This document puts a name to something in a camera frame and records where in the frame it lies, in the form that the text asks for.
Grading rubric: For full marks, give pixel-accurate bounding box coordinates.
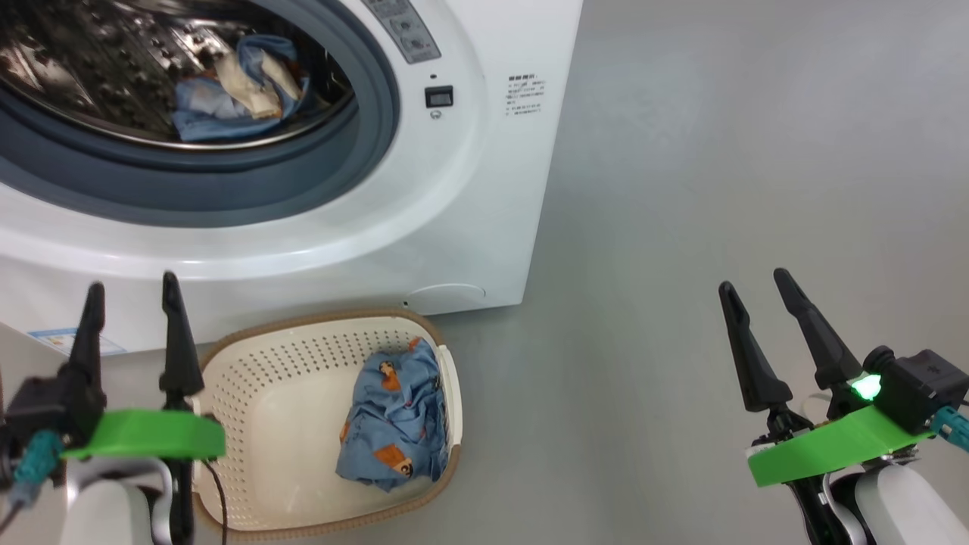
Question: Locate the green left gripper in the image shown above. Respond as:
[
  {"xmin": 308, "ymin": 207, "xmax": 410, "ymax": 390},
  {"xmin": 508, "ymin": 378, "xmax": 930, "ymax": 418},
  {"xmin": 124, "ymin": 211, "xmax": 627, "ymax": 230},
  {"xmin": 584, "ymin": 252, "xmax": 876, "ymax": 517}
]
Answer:
[{"xmin": 59, "ymin": 271, "xmax": 227, "ymax": 462}]

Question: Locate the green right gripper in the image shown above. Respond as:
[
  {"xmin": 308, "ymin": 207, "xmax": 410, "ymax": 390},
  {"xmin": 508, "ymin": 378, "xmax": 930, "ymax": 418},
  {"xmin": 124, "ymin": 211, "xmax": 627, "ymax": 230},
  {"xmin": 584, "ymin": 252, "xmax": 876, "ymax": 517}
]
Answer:
[{"xmin": 718, "ymin": 268, "xmax": 936, "ymax": 489}]

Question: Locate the blue garment with orange prints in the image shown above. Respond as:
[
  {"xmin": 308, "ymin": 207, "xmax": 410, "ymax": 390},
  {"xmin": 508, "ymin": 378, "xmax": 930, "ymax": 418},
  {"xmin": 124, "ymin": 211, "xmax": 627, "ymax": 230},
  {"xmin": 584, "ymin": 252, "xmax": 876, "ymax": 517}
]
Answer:
[{"xmin": 335, "ymin": 336, "xmax": 444, "ymax": 494}]

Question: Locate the blue and cream garment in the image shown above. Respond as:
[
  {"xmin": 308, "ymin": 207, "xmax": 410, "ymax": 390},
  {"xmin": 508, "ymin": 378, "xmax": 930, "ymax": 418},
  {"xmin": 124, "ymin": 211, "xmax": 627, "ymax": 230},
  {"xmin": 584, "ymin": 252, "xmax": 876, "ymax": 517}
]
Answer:
[{"xmin": 172, "ymin": 33, "xmax": 312, "ymax": 144}]

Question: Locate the white front-load washing machine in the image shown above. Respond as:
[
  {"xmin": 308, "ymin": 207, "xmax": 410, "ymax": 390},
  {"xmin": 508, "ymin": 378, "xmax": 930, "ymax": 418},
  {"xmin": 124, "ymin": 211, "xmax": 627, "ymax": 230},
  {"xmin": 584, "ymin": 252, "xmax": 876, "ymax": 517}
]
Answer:
[{"xmin": 0, "ymin": 0, "xmax": 584, "ymax": 357}]

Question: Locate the blue energy label sticker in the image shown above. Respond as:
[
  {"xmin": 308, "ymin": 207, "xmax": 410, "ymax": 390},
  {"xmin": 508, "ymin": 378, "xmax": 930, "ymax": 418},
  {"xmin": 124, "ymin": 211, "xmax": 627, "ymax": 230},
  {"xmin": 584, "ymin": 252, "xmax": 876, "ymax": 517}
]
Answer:
[{"xmin": 28, "ymin": 326, "xmax": 126, "ymax": 357}]

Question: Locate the cream perforated laundry basket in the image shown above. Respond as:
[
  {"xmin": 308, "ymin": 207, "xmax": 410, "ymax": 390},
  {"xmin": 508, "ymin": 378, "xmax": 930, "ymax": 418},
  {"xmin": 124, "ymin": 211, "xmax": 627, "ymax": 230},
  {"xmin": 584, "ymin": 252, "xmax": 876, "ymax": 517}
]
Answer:
[{"xmin": 189, "ymin": 308, "xmax": 463, "ymax": 540}]

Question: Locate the round white filter cover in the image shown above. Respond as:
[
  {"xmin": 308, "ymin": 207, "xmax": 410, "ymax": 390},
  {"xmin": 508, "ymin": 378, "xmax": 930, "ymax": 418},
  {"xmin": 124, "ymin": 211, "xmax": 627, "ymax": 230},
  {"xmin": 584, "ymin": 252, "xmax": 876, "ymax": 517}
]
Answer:
[{"xmin": 404, "ymin": 283, "xmax": 488, "ymax": 316}]

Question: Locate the grey warning sticker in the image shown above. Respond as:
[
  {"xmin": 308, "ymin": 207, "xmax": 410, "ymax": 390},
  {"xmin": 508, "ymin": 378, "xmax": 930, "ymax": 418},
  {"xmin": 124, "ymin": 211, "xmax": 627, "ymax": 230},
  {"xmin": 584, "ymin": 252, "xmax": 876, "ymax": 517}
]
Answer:
[{"xmin": 361, "ymin": 0, "xmax": 443, "ymax": 65}]

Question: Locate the teal left camera cable connector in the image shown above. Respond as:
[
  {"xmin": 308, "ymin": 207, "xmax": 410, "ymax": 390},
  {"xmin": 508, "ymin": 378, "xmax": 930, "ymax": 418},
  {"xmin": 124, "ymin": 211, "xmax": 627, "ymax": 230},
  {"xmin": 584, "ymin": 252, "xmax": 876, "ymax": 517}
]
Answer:
[{"xmin": 9, "ymin": 430, "xmax": 67, "ymax": 509}]

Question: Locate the teal camera cable connector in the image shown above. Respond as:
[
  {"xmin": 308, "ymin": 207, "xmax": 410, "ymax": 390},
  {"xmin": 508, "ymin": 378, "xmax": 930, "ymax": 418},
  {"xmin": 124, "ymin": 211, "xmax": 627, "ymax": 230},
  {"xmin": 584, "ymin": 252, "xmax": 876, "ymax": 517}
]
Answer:
[
  {"xmin": 9, "ymin": 430, "xmax": 67, "ymax": 509},
  {"xmin": 930, "ymin": 406, "xmax": 969, "ymax": 456}
]

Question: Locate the thin black cable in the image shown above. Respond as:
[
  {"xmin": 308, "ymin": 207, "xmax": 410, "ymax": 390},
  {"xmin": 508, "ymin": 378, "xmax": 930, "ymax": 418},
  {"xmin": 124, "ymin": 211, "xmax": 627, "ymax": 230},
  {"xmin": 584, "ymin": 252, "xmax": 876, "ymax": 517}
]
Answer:
[{"xmin": 199, "ymin": 456, "xmax": 229, "ymax": 545}]

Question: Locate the teal right camera cable connector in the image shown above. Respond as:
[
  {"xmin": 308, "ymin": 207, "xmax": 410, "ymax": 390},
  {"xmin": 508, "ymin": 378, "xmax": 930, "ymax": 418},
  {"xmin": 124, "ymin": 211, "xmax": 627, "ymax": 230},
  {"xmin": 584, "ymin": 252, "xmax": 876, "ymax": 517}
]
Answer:
[{"xmin": 930, "ymin": 406, "xmax": 969, "ymax": 456}]

